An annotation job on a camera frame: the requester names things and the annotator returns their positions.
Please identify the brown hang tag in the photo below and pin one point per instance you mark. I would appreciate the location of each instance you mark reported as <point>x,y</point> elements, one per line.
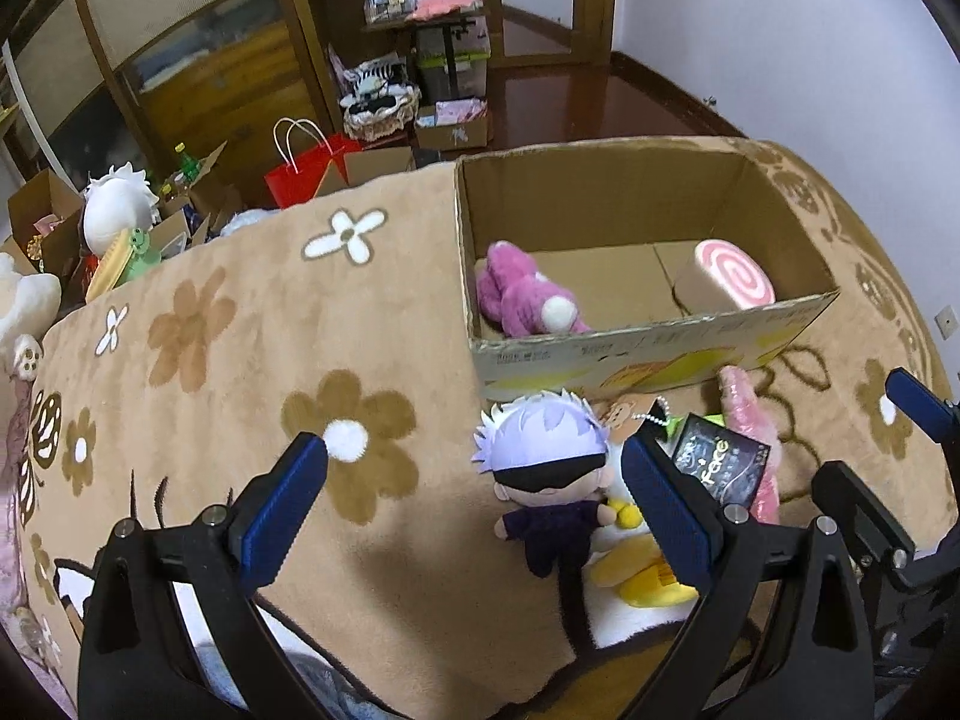
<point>622,416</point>

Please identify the zebra striped toy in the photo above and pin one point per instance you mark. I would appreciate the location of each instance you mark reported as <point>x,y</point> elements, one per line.
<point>375,79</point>

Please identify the red gift bag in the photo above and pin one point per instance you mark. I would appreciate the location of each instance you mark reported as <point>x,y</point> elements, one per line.
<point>300,172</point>

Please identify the green and yellow plush toy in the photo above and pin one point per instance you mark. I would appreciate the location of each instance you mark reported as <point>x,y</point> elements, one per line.
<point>127,259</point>

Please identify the lace-trimmed wicker basket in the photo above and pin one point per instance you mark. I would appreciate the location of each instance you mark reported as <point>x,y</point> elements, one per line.
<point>382,120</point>

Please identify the small wooden table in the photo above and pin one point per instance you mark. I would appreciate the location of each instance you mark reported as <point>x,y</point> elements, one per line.
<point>450,52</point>

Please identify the clear boxes on table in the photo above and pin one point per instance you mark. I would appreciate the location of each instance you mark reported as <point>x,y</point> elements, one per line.
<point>390,4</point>

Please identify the clear storage bin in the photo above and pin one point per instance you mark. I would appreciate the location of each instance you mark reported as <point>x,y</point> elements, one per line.
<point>472,67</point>

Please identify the light pink plush toy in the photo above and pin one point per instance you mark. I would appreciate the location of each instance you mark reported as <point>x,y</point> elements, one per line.
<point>742,405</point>

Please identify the wooden corner shelf unit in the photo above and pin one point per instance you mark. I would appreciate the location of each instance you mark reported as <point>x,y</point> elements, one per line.
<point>330,15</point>

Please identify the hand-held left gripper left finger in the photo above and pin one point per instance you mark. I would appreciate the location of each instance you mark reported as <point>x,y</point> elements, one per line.
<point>289,510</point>

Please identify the cream spotted plush dog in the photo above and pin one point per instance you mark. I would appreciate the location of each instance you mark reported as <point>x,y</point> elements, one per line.
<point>26,307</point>

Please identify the tall open cardboard box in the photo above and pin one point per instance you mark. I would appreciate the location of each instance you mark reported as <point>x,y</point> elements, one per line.
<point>45,202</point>

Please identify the flat cardboard box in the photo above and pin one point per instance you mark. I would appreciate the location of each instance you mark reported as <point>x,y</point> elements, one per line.
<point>375,165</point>

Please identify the magenta plush bear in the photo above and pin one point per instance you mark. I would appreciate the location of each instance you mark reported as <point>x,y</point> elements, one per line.
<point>517,292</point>

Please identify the wooden door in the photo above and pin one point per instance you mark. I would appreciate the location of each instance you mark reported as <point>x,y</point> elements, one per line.
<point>592,0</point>

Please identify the cardboard box with bottles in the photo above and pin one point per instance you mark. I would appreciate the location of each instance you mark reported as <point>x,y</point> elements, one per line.
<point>214,195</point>

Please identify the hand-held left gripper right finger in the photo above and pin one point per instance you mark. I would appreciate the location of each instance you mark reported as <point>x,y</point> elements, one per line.
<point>667,517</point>

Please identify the brown floral plush blanket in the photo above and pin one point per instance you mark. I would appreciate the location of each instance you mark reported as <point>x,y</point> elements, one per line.
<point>225,390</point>

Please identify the yellow duck plush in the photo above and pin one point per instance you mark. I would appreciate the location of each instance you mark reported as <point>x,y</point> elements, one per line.
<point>637,586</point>

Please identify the white spiky-haired plush head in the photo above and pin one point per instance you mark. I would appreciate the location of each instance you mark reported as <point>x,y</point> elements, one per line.
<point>112,210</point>

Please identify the white-haired blindfolded plush doll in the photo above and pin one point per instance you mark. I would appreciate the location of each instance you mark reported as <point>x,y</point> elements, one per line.
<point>540,457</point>

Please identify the small cardboard box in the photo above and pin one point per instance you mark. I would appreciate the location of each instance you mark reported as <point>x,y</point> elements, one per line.
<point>454,135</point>

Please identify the green bottle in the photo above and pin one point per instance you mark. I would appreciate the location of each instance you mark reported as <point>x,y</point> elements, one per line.
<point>187,159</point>

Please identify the pink swirl roll plush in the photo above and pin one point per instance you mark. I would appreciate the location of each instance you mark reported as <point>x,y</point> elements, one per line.
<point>720,277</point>

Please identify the pink cushion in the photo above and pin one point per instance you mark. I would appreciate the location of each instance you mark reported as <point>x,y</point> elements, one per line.
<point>450,4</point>

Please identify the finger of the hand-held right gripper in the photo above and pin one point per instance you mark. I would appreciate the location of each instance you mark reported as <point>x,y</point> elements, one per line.
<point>851,499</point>
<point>916,405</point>

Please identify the black card packet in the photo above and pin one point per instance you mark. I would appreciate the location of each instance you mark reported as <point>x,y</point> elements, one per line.
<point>724,465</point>

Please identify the blue grey cloth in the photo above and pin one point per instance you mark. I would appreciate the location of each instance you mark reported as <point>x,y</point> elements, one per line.
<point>330,690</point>

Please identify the wall socket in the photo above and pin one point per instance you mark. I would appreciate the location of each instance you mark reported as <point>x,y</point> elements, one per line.
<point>949,322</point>

